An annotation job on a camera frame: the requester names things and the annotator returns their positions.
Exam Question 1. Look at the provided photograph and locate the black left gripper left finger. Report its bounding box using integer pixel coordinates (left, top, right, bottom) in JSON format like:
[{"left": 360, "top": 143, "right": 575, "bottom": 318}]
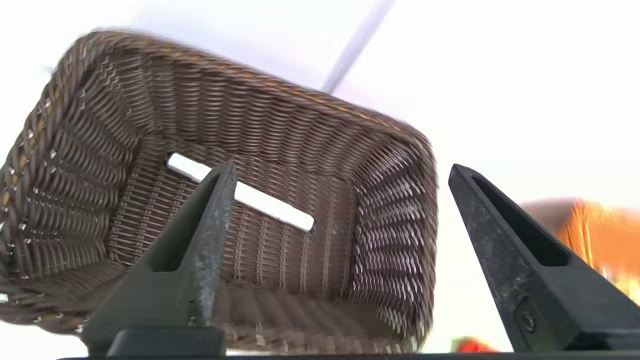
[{"left": 82, "top": 161, "right": 238, "bottom": 358}]

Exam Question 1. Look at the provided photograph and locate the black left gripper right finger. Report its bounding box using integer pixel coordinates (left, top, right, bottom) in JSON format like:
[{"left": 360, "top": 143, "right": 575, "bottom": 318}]
[{"left": 448, "top": 164, "right": 640, "bottom": 352}]

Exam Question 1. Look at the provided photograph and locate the white marker pen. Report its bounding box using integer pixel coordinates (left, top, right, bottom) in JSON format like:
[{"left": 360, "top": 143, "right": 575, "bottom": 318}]
[{"left": 166, "top": 152, "right": 316, "bottom": 233}]

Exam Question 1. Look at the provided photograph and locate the orange wicker basket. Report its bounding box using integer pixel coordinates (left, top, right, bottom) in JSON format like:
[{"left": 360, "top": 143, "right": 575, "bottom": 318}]
[{"left": 520, "top": 197, "right": 640, "bottom": 306}]

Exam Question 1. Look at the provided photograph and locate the dark brown wicker basket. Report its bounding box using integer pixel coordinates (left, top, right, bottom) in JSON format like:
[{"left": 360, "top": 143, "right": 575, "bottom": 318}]
[{"left": 0, "top": 29, "right": 440, "bottom": 355}]

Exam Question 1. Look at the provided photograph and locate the red rubber duck toy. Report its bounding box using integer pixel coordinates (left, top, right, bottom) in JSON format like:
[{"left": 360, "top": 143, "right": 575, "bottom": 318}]
[{"left": 457, "top": 337, "right": 501, "bottom": 353}]

